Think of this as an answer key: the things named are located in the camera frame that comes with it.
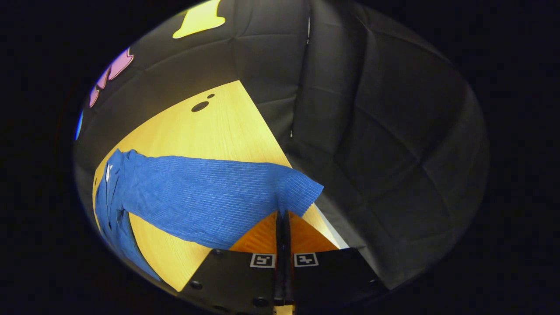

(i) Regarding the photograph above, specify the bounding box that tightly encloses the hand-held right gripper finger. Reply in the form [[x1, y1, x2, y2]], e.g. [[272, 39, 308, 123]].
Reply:
[[178, 210, 285, 314], [283, 210, 388, 308]]

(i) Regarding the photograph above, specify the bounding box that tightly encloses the blue corduroy shirt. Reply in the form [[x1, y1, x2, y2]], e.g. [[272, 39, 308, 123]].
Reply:
[[93, 149, 325, 281]]

